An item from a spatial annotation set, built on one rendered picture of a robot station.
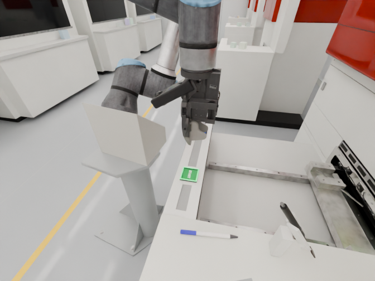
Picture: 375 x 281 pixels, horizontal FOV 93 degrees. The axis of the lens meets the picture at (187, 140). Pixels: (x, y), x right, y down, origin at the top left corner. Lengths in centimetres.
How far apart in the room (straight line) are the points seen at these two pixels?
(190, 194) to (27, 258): 149
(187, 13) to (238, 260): 50
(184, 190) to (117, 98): 45
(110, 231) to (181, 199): 116
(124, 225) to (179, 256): 119
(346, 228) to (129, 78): 90
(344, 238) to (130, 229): 132
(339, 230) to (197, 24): 68
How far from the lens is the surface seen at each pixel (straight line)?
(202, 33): 36
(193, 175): 60
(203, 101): 40
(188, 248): 49
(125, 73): 81
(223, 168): 81
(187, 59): 37
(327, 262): 57
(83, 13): 484
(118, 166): 89
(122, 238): 160
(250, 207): 74
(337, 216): 78
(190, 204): 54
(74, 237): 177
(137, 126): 71
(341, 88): 105
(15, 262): 190
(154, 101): 44
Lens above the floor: 142
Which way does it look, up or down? 38 degrees down
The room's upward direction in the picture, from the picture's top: straight up
